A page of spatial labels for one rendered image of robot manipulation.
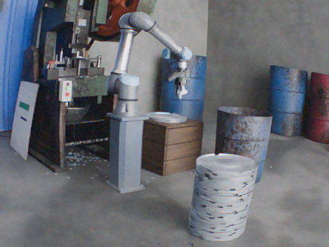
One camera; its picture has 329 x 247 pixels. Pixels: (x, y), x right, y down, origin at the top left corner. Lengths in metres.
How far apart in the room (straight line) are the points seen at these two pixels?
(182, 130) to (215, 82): 3.30
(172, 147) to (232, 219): 1.00
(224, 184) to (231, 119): 0.86
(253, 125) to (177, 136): 0.55
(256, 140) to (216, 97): 3.45
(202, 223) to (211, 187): 0.19
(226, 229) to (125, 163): 0.78
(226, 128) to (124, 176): 0.73
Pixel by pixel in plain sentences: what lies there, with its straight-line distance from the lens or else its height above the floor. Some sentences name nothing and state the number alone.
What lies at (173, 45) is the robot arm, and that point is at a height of 0.88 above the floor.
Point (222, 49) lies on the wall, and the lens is 5.58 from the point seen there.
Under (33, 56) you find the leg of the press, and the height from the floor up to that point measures 0.80.
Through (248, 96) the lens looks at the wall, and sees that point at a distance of 5.30.
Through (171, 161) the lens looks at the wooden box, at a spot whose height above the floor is 0.10.
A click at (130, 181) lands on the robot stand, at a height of 0.06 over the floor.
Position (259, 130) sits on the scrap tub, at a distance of 2.23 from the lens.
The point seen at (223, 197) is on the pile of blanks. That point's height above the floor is 0.24.
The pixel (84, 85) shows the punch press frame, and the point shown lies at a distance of 2.40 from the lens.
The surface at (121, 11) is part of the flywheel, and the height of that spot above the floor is 1.19.
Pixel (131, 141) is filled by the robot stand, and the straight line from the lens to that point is 1.97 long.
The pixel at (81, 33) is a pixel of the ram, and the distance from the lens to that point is 2.54.
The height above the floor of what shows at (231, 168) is 0.35.
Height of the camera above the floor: 0.78
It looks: 10 degrees down
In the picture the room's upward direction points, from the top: 4 degrees clockwise
